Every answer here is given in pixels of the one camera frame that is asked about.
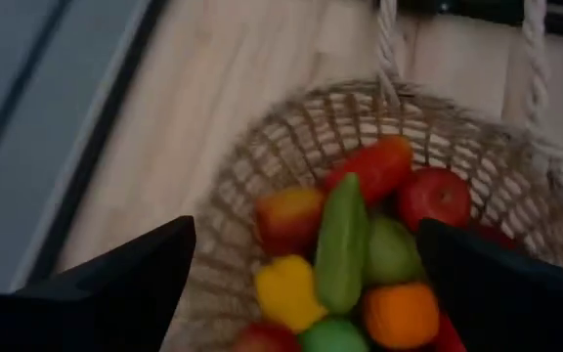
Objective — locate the yellow bell pepper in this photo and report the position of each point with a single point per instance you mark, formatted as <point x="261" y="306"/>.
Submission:
<point x="286" y="293"/>

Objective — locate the glossy dark red fruit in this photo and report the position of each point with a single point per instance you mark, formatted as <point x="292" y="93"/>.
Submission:
<point x="496" y="235"/>

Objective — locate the green pear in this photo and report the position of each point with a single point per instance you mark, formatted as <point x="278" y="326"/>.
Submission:
<point x="391" y="254"/>

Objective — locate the green cucumber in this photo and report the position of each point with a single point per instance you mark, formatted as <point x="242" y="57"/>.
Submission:
<point x="342" y="244"/>

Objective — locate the red apple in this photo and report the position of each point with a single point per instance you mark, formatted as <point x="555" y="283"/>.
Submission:
<point x="433" y="195"/>
<point x="264" y="339"/>

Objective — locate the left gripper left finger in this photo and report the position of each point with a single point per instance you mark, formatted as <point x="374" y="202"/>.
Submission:
<point x="91" y="313"/>

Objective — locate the green apple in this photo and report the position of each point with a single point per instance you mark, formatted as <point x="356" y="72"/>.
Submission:
<point x="333" y="338"/>

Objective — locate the woven straw basket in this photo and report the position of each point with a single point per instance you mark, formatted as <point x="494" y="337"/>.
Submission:
<point x="311" y="122"/>

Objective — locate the dark red round fruit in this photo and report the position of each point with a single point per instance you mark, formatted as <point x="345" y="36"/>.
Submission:
<point x="450" y="337"/>

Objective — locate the large red bell pepper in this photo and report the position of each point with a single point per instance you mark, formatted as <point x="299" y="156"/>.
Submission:
<point x="374" y="166"/>

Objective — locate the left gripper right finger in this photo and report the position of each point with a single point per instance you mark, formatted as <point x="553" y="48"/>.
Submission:
<point x="516" y="303"/>

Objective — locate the red orange peach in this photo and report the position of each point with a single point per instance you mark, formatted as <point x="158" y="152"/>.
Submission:
<point x="289" y="215"/>

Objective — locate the orange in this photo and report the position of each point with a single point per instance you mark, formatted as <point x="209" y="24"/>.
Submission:
<point x="401" y="315"/>

